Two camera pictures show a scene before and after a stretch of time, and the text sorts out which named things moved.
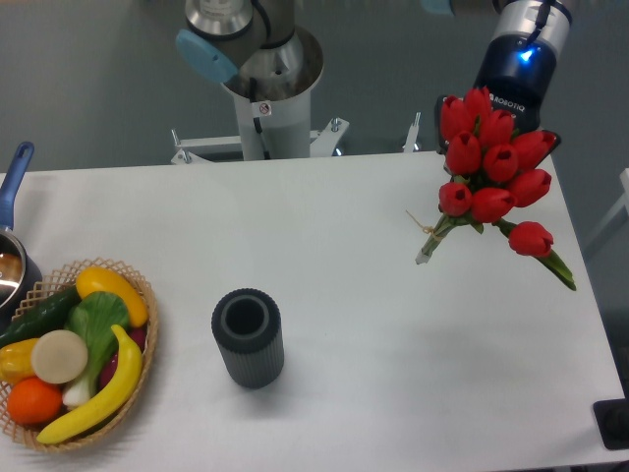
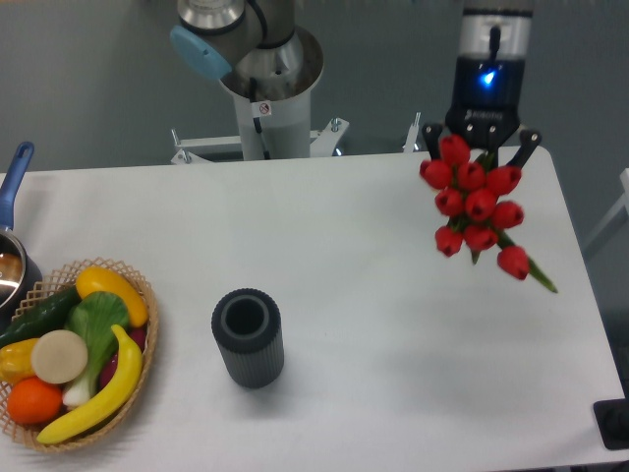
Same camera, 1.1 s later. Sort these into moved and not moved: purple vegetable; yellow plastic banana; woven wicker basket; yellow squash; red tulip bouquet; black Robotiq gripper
Moved: black Robotiq gripper; red tulip bouquet
Not moved: purple vegetable; woven wicker basket; yellow plastic banana; yellow squash
